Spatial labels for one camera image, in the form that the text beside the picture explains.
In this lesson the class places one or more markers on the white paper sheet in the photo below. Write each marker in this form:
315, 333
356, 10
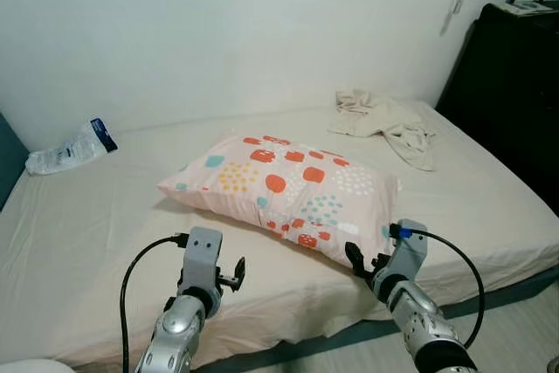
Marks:
528, 8

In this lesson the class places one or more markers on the black cabinet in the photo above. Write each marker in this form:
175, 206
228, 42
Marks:
511, 93

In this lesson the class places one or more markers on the white round object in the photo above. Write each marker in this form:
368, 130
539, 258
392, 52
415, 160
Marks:
31, 366

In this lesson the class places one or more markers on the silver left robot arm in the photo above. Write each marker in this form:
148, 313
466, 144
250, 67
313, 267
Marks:
175, 329

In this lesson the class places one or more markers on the crumpled beige cloth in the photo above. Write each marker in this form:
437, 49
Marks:
384, 120

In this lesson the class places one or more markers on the clear plastic bag blue label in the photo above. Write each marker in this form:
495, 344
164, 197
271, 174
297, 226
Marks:
68, 151

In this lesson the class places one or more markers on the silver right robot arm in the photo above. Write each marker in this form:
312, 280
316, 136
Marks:
424, 325

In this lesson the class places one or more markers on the pink patterned pillow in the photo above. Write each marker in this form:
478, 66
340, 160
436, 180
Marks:
279, 183

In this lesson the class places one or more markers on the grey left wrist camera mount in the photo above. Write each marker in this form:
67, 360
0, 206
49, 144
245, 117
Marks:
202, 255

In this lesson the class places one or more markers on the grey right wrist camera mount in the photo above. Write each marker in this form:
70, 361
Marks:
407, 251

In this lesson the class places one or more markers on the bed with white sheet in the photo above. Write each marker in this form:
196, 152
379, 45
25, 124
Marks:
105, 233

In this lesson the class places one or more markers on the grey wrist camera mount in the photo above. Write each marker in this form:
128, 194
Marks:
202, 255
407, 251

